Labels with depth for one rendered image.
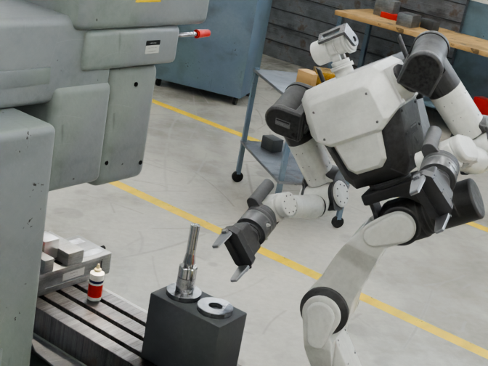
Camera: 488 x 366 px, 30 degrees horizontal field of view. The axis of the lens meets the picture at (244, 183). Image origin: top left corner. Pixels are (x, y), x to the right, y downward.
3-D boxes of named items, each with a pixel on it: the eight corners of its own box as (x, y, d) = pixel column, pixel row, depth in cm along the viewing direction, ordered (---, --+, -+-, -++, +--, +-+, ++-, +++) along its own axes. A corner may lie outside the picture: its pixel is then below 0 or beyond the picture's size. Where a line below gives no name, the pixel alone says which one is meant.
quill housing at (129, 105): (91, 154, 256) (106, 42, 245) (146, 178, 245) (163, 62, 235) (40, 164, 241) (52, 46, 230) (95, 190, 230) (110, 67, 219)
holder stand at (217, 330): (169, 341, 245) (180, 274, 238) (235, 377, 234) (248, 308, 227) (139, 356, 235) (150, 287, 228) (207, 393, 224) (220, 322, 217)
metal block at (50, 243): (43, 249, 265) (45, 230, 263) (57, 257, 262) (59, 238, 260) (29, 253, 261) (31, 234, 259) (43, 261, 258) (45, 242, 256)
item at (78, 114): (35, 151, 241) (46, 55, 232) (101, 181, 228) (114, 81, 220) (-23, 163, 226) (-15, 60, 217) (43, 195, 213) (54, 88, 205)
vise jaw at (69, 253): (49, 242, 273) (50, 230, 272) (83, 261, 265) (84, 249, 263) (33, 247, 268) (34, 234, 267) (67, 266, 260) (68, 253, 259)
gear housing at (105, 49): (110, 40, 249) (114, 3, 246) (176, 63, 236) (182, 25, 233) (13, 46, 222) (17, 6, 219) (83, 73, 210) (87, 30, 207)
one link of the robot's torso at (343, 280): (341, 324, 275) (441, 216, 255) (324, 348, 259) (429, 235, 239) (303, 290, 277) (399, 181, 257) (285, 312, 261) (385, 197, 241)
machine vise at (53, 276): (75, 254, 284) (80, 222, 281) (109, 273, 276) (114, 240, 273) (-18, 282, 257) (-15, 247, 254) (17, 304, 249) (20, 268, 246)
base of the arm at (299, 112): (291, 114, 271) (283, 80, 265) (330, 115, 264) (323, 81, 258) (269, 141, 261) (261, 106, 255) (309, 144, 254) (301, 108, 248)
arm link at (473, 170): (445, 179, 227) (473, 183, 243) (482, 164, 222) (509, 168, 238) (430, 141, 230) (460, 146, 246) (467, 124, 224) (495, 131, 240)
